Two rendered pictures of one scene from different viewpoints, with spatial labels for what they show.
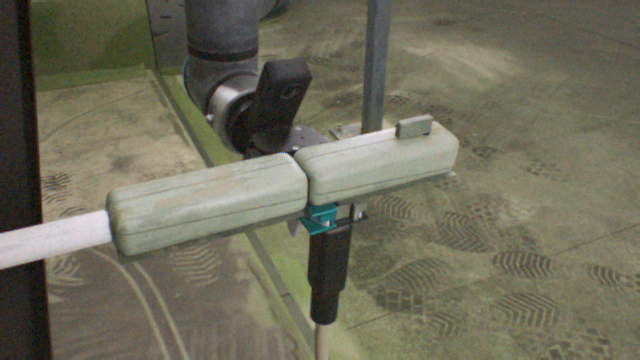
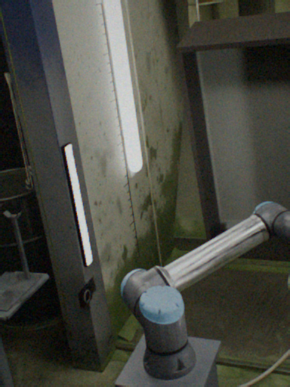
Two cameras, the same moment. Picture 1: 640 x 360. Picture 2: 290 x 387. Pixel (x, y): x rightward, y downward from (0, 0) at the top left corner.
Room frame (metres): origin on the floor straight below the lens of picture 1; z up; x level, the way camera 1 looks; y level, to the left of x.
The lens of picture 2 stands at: (1.66, -1.99, 1.93)
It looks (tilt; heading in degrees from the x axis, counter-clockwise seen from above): 21 degrees down; 139
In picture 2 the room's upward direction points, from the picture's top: 8 degrees counter-clockwise
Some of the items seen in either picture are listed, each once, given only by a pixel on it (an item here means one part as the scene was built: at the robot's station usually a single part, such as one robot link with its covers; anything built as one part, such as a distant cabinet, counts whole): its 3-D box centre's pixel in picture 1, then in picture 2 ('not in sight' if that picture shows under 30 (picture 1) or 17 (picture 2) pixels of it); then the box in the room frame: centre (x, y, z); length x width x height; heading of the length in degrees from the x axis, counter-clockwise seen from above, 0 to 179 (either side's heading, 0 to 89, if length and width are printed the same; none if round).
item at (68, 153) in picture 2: not in sight; (77, 206); (-0.38, -0.64, 0.96); 0.06 x 0.02 x 0.63; 115
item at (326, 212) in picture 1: (313, 208); not in sight; (0.39, 0.00, 0.51); 0.04 x 0.03 x 0.02; 26
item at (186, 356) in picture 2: not in sight; (168, 350); (0.45, -0.93, 0.69); 0.19 x 0.19 x 0.10
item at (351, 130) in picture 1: (370, 137); not in sight; (1.49, -0.17, 0.01); 0.20 x 0.20 x 0.01; 25
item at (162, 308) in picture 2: not in sight; (162, 316); (0.44, -0.93, 0.83); 0.17 x 0.15 x 0.18; 159
